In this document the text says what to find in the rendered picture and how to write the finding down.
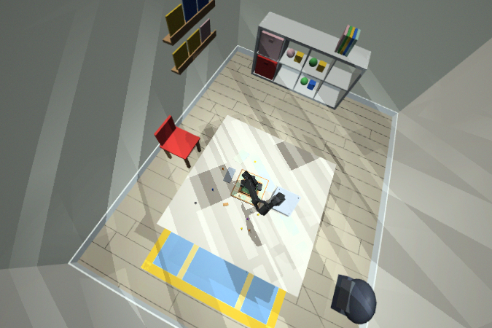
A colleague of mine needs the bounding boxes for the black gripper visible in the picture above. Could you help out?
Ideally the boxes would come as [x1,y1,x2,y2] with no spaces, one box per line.
[240,180,262,191]

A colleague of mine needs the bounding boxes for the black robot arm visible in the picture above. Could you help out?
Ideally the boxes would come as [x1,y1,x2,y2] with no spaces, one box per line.
[242,171,286,216]

